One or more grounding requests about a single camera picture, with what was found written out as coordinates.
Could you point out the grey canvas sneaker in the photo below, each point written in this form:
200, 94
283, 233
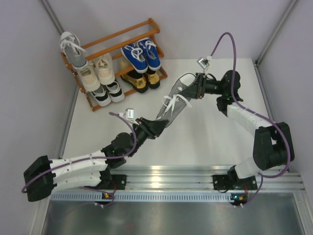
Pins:
71, 48
175, 102

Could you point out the aluminium rail frame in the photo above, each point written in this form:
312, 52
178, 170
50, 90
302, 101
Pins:
174, 178

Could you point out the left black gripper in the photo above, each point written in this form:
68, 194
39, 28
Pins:
153, 128

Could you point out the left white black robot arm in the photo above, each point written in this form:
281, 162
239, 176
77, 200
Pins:
46, 176

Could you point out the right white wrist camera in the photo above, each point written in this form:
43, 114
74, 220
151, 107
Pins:
205, 62

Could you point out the gold loafer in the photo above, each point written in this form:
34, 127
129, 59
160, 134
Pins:
135, 79
152, 78

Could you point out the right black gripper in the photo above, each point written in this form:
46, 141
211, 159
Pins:
196, 89

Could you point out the beige sneaker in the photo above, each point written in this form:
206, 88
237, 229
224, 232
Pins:
88, 78
104, 69

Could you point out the blue canvas sneaker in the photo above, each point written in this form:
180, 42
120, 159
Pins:
134, 54
150, 52

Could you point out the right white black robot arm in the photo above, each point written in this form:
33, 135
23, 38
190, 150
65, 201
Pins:
272, 141

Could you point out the perforated grey cable tray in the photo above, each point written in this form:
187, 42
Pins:
76, 196

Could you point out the black white sneaker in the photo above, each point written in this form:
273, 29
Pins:
101, 96
115, 92

